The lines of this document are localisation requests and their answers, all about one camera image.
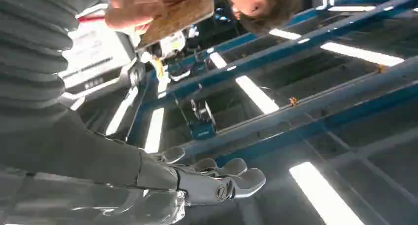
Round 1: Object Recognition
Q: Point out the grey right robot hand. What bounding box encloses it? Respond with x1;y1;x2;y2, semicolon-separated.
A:
0;108;267;225

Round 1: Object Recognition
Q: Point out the long ceiling light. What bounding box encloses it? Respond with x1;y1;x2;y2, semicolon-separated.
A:
320;41;406;68
327;5;377;13
269;28;302;41
235;75;280;115
144;107;165;154
288;161;366;225
209;51;228;70
105;85;139;137

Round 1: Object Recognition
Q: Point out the right arm ribbed grey sleeve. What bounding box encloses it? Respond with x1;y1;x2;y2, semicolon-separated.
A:
0;0;100;128

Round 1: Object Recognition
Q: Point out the person's hand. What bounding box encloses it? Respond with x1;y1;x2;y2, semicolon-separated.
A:
104;0;204;32

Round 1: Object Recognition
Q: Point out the blue steel ceiling beam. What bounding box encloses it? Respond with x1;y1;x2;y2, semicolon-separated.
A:
140;0;418;111
178;56;418;168

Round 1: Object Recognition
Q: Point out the red strap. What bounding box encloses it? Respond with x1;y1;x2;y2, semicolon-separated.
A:
77;15;106;24

